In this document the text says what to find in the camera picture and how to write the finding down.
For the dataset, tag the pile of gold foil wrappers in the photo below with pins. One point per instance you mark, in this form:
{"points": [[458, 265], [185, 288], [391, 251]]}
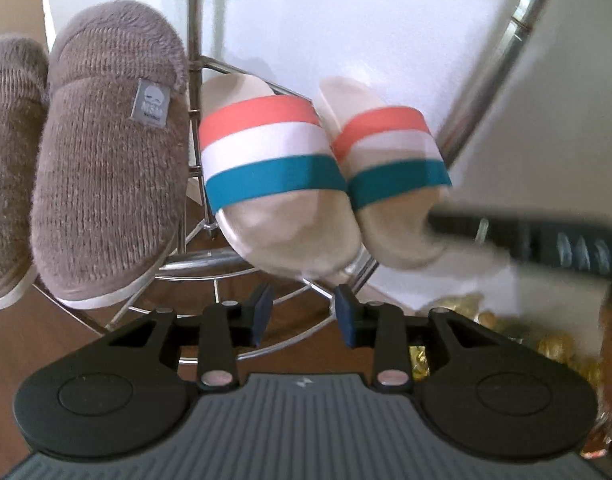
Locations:
{"points": [[561, 355]]}

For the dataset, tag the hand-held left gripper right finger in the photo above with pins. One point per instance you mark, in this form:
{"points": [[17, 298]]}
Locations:
{"points": [[346, 320]]}

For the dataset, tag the brown fuzzy slipper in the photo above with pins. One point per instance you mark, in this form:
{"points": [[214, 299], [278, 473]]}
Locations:
{"points": [[106, 185], [11, 160]]}

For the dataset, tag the striped slide sandal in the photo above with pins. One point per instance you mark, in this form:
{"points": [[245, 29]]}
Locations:
{"points": [[391, 160], [266, 160]]}

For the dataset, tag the metal shoe rack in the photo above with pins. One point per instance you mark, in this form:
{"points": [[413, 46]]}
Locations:
{"points": [[193, 20]]}

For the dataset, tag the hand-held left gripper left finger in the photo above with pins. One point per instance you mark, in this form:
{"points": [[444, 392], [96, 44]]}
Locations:
{"points": [[261, 312]]}

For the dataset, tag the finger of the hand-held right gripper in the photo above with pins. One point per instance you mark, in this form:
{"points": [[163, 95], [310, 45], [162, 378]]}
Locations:
{"points": [[466, 232]]}

